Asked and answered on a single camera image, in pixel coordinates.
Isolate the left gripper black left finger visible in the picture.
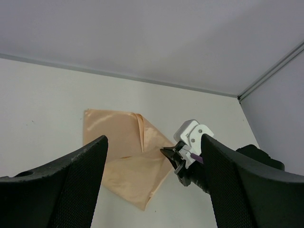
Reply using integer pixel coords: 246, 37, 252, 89
0, 135, 108, 228

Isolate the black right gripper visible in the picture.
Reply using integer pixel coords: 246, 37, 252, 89
161, 147, 209, 194

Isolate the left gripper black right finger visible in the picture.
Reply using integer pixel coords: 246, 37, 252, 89
201, 134, 304, 228

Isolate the peach cloth napkin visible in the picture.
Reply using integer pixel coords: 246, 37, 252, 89
83, 109, 173, 210

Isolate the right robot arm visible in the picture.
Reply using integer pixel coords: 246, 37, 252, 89
161, 142, 285, 194

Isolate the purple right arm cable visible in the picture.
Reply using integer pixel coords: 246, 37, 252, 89
191, 153, 205, 164

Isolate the back aluminium frame rail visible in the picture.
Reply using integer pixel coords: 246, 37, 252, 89
0, 53, 238, 99

